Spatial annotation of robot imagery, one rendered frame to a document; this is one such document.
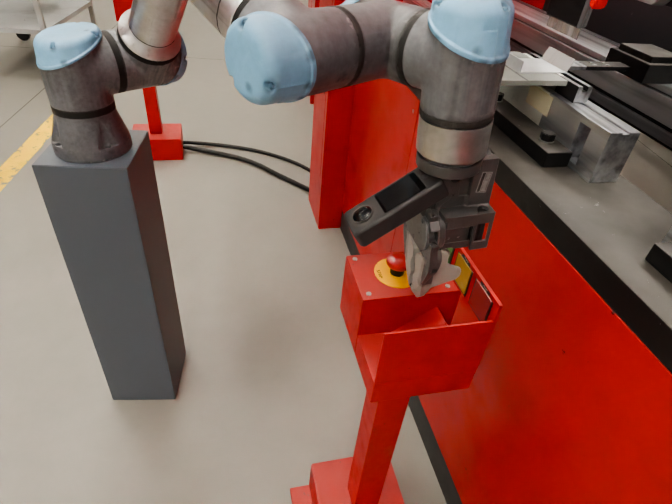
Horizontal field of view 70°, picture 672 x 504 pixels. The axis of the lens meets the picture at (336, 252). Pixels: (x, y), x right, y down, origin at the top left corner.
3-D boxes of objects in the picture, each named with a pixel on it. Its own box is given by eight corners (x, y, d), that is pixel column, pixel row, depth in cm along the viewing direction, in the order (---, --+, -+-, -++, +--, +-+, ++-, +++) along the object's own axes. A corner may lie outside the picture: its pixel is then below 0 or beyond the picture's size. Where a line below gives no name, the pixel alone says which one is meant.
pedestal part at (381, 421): (346, 485, 115) (377, 333, 82) (370, 481, 116) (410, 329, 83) (353, 511, 110) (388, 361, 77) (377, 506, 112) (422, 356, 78)
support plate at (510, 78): (403, 54, 98) (404, 48, 97) (517, 56, 103) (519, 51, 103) (436, 85, 84) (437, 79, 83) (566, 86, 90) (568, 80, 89)
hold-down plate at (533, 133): (471, 104, 111) (474, 91, 109) (492, 104, 112) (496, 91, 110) (542, 168, 88) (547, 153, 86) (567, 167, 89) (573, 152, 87)
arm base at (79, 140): (41, 161, 94) (25, 113, 88) (69, 129, 106) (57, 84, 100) (121, 164, 96) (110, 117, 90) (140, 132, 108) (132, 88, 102)
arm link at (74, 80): (39, 96, 95) (16, 22, 86) (107, 84, 102) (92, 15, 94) (61, 117, 88) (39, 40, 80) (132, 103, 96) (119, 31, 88)
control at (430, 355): (339, 307, 86) (349, 225, 75) (422, 298, 89) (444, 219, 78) (370, 403, 71) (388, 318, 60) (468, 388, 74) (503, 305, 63)
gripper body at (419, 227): (486, 253, 58) (509, 164, 50) (419, 264, 56) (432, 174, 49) (460, 217, 63) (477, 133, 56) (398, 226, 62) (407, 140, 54)
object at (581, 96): (518, 67, 104) (522, 53, 102) (530, 67, 105) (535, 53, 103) (572, 102, 89) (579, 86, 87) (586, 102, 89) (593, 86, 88)
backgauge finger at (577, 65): (543, 63, 102) (551, 39, 99) (644, 65, 108) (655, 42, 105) (576, 83, 93) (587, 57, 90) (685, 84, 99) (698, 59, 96)
